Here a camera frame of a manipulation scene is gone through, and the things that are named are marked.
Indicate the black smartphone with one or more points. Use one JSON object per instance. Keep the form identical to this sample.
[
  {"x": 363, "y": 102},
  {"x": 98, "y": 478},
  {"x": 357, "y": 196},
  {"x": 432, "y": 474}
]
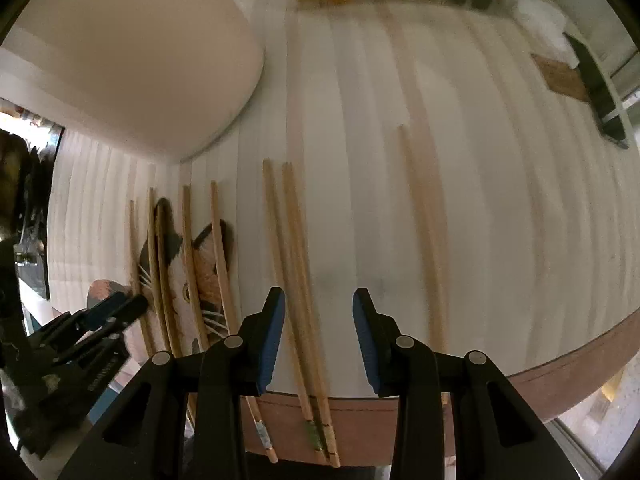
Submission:
[{"x": 599, "y": 97}]

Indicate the striped cat table mat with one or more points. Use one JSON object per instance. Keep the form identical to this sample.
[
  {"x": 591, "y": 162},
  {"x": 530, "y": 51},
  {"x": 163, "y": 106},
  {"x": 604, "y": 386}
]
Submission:
[{"x": 538, "y": 213}]

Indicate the white utensil holder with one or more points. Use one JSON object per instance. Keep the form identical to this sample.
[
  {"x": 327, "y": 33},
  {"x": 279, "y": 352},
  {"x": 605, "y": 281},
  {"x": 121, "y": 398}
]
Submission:
[{"x": 159, "y": 78}]

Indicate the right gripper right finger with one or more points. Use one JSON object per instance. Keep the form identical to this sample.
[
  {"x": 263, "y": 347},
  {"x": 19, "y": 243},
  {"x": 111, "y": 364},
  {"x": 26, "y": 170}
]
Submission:
[{"x": 399, "y": 365}]

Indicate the brown card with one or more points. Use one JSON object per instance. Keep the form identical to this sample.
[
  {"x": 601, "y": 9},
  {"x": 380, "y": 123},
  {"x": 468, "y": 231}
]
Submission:
[{"x": 560, "y": 78}]

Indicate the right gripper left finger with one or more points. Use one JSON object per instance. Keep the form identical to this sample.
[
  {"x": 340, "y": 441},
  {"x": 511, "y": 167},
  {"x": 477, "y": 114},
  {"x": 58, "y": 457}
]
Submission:
[{"x": 240, "y": 365}]

